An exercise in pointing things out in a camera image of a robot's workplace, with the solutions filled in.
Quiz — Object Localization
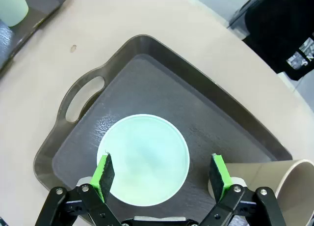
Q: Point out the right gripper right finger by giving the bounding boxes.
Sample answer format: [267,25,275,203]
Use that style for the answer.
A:
[198,153,288,226]

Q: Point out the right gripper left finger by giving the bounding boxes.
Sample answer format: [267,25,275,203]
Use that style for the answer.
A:
[34,152,121,226]

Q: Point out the mint round plate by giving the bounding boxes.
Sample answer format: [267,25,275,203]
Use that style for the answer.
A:
[97,114,191,207]

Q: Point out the pale green cup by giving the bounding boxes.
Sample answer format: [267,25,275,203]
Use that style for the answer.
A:
[0,0,29,28]

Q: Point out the person's black printed shirt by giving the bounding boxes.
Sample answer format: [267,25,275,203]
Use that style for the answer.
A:
[242,0,314,81]

